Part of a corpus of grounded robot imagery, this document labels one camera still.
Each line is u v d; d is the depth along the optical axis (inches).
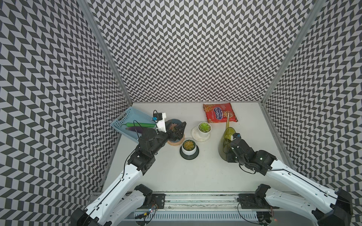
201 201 29.5
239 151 22.6
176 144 36.0
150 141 20.1
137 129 38.5
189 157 34.9
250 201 28.6
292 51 33.1
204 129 35.9
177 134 24.3
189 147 33.4
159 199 28.6
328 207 15.4
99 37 32.4
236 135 27.2
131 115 42.7
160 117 23.8
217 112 42.4
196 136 39.1
